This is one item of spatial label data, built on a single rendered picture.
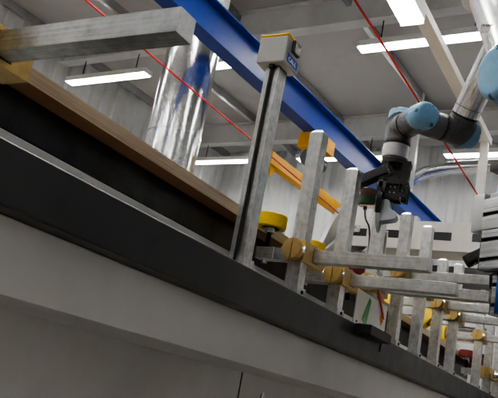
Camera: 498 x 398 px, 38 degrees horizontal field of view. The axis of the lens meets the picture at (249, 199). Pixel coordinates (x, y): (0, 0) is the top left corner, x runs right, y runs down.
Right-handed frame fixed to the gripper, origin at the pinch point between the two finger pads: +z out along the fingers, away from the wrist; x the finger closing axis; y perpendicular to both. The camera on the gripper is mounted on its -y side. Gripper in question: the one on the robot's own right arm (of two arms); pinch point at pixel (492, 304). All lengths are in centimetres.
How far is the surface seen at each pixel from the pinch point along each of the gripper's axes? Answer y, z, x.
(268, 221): -44, -5, -54
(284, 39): -31, -38, -84
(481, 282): -8.5, -11.1, 23.5
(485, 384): -34, 8, 169
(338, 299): -32.1, 8.2, -30.6
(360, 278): -28.7, 1.3, -26.6
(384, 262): -14, 2, -52
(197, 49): -327, -254, 262
